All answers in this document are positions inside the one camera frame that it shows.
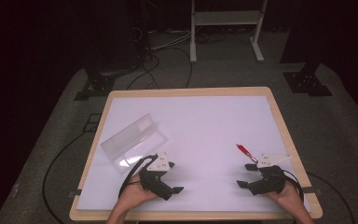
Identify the clear plastic pen case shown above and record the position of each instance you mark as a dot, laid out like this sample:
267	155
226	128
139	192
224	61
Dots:
130	141

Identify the wooden-edged table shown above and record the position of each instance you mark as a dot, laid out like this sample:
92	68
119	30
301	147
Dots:
199	91

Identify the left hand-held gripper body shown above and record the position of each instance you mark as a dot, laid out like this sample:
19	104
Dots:
155	182

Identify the white metal stand frame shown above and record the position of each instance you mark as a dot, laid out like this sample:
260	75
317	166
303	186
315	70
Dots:
227	18

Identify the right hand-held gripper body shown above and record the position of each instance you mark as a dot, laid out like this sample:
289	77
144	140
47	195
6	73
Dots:
270	182

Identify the red pen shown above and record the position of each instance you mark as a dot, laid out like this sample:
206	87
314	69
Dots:
245	151

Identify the person's right hand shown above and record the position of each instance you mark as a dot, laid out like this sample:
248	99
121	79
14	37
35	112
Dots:
287	199

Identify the white table sheet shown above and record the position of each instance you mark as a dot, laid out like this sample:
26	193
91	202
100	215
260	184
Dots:
205	130

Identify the black tape strip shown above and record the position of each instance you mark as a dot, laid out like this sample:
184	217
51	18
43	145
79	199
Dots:
74	193
310	190

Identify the person's left hand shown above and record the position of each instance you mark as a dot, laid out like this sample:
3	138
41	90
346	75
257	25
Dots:
133	194

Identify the black stand base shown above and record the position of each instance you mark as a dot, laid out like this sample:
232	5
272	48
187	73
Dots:
96	85
307	82

